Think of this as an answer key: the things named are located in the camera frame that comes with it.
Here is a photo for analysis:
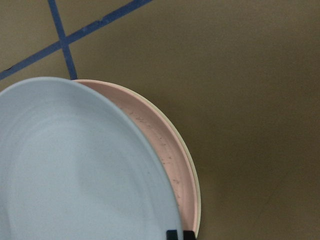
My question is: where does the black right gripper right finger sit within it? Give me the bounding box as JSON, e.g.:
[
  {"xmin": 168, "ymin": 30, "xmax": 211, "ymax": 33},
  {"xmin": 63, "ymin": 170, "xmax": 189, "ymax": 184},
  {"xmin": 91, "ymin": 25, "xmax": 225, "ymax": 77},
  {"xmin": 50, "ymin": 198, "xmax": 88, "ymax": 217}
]
[{"xmin": 183, "ymin": 230, "xmax": 195, "ymax": 240}]

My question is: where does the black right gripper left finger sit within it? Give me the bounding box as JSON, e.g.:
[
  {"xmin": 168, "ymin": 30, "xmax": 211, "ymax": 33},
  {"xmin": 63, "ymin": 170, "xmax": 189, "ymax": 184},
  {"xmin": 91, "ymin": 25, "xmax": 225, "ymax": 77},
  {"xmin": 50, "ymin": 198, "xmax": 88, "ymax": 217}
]
[{"xmin": 166, "ymin": 230, "xmax": 178, "ymax": 240}]

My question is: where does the pink plate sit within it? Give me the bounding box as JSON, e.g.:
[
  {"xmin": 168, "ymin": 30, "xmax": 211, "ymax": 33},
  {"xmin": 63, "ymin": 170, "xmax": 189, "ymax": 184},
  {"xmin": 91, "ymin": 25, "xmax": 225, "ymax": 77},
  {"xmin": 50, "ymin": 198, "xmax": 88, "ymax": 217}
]
[{"xmin": 73, "ymin": 79, "xmax": 200, "ymax": 240}]

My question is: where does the blue plate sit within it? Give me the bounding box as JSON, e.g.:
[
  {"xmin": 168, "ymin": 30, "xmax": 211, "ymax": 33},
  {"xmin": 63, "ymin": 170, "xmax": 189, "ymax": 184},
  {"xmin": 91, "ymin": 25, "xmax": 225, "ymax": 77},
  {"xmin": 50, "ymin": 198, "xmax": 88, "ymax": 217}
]
[{"xmin": 0, "ymin": 77, "xmax": 183, "ymax": 240}]

